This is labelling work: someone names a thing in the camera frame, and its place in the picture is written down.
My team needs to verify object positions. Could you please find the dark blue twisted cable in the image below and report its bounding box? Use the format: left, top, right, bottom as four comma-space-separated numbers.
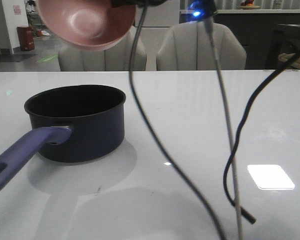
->
222, 41, 300, 224

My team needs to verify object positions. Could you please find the right beige upholstered chair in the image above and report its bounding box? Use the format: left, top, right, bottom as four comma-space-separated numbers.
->
156, 21, 247, 71

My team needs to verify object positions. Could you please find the red trash bin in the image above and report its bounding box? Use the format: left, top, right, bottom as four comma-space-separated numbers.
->
16, 26, 35, 51

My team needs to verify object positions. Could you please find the dark blue saucepan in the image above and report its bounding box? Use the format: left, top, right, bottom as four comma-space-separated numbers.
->
0, 84, 126, 191

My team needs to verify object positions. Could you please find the black cable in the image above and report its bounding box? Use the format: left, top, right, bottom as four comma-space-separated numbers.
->
128, 4, 227, 240

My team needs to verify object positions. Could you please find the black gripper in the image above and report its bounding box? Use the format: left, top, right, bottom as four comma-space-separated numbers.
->
110, 0, 167, 8

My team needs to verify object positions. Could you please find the beige upholstered chair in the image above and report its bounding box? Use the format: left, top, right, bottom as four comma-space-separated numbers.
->
156, 21, 247, 71
58, 26, 137, 72

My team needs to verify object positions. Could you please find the fruit bowl on counter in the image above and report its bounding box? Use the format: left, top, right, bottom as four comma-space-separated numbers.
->
238, 0, 260, 10

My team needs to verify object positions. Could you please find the dark kitchen counter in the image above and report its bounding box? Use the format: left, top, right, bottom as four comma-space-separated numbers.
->
179, 9, 300, 71

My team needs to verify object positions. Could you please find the black side table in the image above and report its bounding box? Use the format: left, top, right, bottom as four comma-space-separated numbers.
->
264, 24, 300, 70

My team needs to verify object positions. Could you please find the grey cable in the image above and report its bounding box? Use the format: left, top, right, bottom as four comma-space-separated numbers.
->
204, 14, 245, 240

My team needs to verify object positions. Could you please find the left beige upholstered chair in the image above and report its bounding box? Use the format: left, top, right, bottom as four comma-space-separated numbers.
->
58, 26, 137, 72

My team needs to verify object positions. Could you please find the pink plastic bowl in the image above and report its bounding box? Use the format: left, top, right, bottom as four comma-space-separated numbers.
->
36, 0, 136, 51

